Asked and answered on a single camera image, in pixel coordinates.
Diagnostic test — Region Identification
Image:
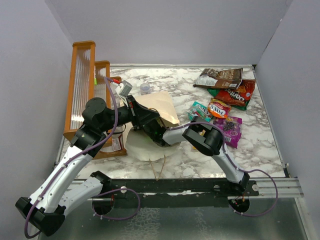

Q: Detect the wooden tiered display rack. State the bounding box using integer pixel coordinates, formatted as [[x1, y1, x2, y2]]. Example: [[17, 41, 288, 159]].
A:
[[62, 40, 128, 160]]

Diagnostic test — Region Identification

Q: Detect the teal snack packet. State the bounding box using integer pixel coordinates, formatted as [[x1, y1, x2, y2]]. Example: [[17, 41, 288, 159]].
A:
[[187, 101, 213, 122]]

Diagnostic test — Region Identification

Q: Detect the small clear plastic cup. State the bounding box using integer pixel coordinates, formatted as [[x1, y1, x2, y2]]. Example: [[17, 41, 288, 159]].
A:
[[140, 83, 151, 95]]

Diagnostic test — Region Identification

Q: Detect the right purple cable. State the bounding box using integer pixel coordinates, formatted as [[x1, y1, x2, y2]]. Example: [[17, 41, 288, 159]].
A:
[[167, 121, 279, 218]]

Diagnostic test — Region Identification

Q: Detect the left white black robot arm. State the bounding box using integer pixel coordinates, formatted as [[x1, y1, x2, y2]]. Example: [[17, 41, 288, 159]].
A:
[[15, 95, 160, 239]]

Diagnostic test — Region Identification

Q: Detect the purple cable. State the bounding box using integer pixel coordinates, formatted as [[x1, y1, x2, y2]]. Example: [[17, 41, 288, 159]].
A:
[[23, 76, 141, 239], [167, 121, 279, 218]]

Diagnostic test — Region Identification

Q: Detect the red white label card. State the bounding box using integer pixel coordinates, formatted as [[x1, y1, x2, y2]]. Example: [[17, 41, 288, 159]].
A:
[[112, 138, 123, 152]]

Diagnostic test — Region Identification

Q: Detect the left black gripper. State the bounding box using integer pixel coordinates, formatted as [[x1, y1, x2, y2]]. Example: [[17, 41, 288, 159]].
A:
[[100, 95, 161, 133]]

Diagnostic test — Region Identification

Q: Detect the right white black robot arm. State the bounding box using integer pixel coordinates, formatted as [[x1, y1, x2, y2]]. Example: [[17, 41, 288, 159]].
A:
[[142, 116, 250, 196]]

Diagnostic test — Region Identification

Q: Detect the beige paper bag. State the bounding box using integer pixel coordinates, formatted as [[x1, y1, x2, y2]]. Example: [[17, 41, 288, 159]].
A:
[[122, 90, 183, 181]]

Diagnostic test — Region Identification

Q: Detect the orange snack packet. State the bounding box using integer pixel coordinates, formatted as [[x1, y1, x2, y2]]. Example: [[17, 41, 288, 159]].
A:
[[207, 98, 232, 119]]

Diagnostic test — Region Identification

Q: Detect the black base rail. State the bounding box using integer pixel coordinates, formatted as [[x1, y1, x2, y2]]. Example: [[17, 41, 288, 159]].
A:
[[91, 171, 259, 209]]

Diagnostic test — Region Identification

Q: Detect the red snack packet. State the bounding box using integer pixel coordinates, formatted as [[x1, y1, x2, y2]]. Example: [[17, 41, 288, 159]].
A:
[[214, 79, 256, 107]]

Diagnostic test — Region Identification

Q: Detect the brown snack packet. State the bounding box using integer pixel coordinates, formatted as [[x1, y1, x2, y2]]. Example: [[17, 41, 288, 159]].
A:
[[193, 68, 243, 90]]

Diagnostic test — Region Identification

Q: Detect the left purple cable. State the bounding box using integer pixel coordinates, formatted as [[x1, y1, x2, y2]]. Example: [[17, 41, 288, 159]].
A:
[[23, 76, 141, 239]]

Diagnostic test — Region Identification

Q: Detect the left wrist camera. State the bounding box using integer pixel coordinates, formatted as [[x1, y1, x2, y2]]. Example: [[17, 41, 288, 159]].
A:
[[116, 80, 133, 98]]

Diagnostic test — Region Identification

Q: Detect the magenta snack packet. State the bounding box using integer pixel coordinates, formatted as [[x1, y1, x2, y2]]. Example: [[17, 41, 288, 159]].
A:
[[213, 116, 243, 149]]

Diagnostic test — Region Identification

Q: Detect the green crisps bag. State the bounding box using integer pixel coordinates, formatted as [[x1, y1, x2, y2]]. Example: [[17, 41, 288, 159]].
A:
[[207, 89, 250, 111]]

